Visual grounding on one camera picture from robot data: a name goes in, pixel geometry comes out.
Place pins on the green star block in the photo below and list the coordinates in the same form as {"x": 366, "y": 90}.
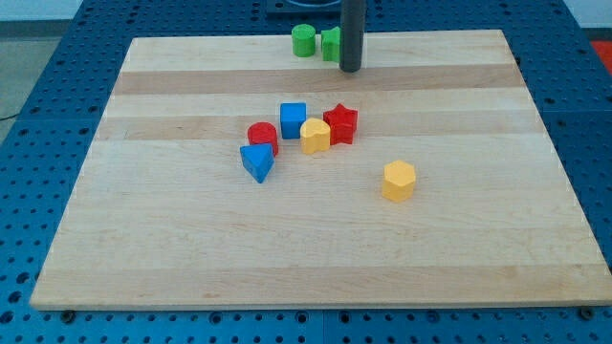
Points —
{"x": 330, "y": 40}

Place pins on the red star block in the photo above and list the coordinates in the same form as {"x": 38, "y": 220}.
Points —
{"x": 343, "y": 124}

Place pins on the yellow heart block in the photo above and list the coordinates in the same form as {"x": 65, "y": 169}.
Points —
{"x": 315, "y": 135}

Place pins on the blue triangle block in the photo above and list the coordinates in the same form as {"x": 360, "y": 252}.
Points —
{"x": 258, "y": 160}

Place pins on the blue cube block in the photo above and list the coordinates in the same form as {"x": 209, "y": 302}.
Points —
{"x": 292, "y": 116}

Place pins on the red cylinder block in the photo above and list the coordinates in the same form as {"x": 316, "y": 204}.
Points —
{"x": 263, "y": 132}

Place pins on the yellow hexagon block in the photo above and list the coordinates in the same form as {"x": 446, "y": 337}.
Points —
{"x": 398, "y": 181}

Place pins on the green cylinder block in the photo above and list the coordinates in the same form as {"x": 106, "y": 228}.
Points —
{"x": 303, "y": 40}

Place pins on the wooden board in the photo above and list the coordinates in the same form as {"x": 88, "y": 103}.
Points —
{"x": 164, "y": 216}

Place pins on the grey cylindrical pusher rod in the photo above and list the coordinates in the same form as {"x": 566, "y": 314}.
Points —
{"x": 352, "y": 23}

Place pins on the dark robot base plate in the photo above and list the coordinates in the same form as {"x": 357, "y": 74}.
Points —
{"x": 277, "y": 8}

